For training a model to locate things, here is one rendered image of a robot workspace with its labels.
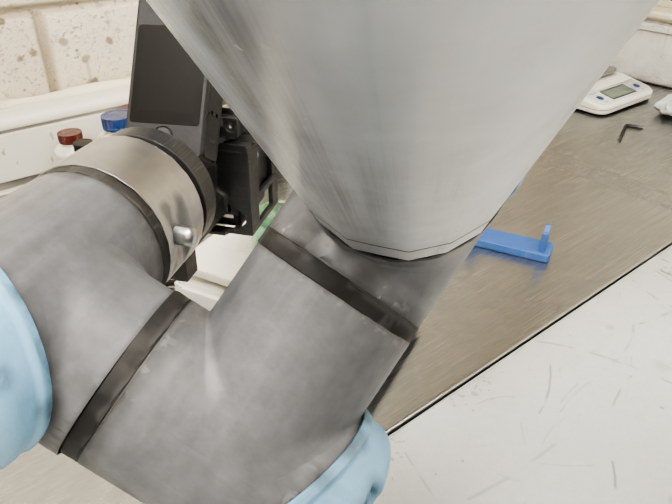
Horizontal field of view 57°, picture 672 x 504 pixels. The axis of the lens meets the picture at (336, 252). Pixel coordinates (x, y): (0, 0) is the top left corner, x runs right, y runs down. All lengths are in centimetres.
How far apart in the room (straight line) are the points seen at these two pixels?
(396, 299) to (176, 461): 10
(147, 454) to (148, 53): 21
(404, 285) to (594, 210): 69
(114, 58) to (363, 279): 83
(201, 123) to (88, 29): 66
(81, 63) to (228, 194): 63
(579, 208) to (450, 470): 49
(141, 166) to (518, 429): 38
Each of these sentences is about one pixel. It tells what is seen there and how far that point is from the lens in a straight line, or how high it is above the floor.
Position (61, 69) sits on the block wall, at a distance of 99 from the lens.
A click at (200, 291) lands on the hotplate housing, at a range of 58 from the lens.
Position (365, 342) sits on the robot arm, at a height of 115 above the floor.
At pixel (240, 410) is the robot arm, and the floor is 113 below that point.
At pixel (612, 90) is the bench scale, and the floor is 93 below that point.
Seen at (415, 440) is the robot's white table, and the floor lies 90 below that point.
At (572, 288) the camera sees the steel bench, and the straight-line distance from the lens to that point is 73.
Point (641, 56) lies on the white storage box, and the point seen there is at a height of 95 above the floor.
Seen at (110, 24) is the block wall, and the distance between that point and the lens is 101.
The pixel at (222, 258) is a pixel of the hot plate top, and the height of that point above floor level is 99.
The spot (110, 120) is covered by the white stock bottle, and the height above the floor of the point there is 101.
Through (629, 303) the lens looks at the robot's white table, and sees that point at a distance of 73.
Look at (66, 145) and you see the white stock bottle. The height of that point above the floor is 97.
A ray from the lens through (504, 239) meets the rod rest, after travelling 78.
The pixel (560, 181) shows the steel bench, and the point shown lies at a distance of 97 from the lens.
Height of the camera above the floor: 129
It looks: 32 degrees down
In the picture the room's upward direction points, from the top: 1 degrees clockwise
